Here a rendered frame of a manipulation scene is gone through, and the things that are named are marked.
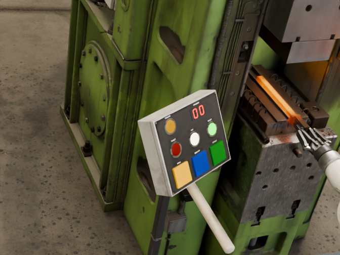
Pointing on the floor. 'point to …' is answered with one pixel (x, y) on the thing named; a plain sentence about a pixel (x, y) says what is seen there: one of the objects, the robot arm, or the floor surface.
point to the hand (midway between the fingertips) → (300, 125)
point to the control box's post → (158, 224)
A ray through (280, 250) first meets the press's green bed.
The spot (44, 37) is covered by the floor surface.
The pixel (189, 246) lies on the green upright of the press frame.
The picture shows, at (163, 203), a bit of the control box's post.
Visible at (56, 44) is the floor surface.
